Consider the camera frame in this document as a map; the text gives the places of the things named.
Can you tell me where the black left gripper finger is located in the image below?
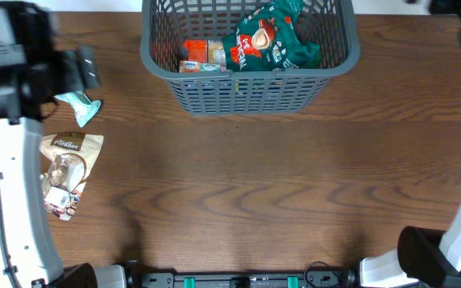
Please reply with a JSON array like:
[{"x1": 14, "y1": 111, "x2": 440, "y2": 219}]
[
  {"x1": 63, "y1": 50, "x2": 84, "y2": 92},
  {"x1": 77, "y1": 46, "x2": 101, "y2": 90}
]

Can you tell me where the teal small snack packet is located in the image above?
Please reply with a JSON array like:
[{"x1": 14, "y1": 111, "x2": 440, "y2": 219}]
[{"x1": 54, "y1": 90, "x2": 102, "y2": 128}]

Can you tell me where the beige cream snack pouch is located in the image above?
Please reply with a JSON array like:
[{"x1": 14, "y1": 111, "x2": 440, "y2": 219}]
[{"x1": 39, "y1": 132, "x2": 104, "y2": 221}]

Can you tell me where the multicolour tissue pack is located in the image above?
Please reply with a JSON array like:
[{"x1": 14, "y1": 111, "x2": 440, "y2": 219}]
[{"x1": 171, "y1": 60, "x2": 231, "y2": 88}]

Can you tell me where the orange spaghetti package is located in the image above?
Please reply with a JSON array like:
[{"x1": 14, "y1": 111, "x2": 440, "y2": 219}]
[{"x1": 182, "y1": 39, "x2": 226, "y2": 66}]

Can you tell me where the green Nescafe coffee bag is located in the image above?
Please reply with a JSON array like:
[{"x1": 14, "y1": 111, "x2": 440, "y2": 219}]
[{"x1": 222, "y1": 0, "x2": 321, "y2": 72}]

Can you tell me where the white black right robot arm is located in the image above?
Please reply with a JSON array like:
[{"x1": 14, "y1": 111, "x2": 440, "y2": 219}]
[{"x1": 355, "y1": 0, "x2": 461, "y2": 287}]

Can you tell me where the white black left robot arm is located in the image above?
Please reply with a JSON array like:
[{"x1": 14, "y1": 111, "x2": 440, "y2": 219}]
[{"x1": 0, "y1": 1, "x2": 126, "y2": 287}]

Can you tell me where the grey plastic mesh basket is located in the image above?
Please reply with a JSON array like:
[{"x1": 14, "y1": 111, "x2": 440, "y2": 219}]
[{"x1": 140, "y1": 0, "x2": 360, "y2": 115}]

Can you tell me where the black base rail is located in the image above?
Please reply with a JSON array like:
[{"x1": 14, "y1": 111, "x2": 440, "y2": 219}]
[{"x1": 126, "y1": 262, "x2": 362, "y2": 288}]

